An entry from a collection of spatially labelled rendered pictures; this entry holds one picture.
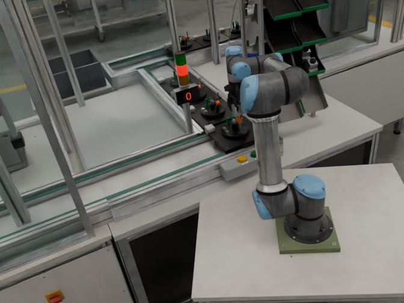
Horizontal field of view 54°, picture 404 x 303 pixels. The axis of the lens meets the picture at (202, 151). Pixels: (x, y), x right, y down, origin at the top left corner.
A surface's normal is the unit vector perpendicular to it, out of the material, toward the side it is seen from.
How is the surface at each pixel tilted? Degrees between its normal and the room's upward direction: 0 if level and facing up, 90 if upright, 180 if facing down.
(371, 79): 90
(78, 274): 90
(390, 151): 0
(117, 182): 0
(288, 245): 1
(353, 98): 90
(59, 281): 90
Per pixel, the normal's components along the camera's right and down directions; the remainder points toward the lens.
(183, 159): -0.12, -0.81
